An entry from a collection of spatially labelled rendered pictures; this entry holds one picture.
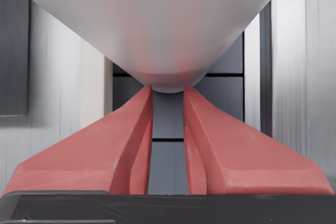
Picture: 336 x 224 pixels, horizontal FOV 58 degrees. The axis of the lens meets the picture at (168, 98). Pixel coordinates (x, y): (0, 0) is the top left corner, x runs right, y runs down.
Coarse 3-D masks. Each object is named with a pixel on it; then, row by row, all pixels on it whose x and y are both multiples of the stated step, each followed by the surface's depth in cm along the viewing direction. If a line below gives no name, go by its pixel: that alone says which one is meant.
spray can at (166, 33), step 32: (64, 0) 3; (96, 0) 3; (128, 0) 3; (160, 0) 3; (192, 0) 3; (224, 0) 3; (256, 0) 4; (96, 32) 4; (128, 32) 4; (160, 32) 4; (192, 32) 4; (224, 32) 5; (128, 64) 7; (160, 64) 6; (192, 64) 7
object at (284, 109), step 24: (288, 0) 10; (264, 24) 10; (288, 24) 10; (264, 48) 10; (288, 48) 10; (264, 72) 10; (288, 72) 10; (264, 96) 10; (288, 96) 10; (264, 120) 10; (288, 120) 10; (288, 144) 10
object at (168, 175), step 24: (240, 48) 18; (120, 72) 18; (216, 72) 18; (240, 72) 18; (120, 96) 18; (168, 96) 18; (216, 96) 18; (240, 96) 18; (168, 120) 18; (240, 120) 18; (168, 144) 18; (168, 168) 18; (168, 192) 18
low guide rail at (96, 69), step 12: (84, 48) 15; (84, 60) 15; (96, 60) 14; (108, 60) 15; (84, 72) 14; (96, 72) 14; (108, 72) 15; (84, 84) 14; (96, 84) 14; (108, 84) 15; (84, 96) 14; (96, 96) 14; (108, 96) 15; (84, 108) 14; (96, 108) 14; (108, 108) 15; (84, 120) 14
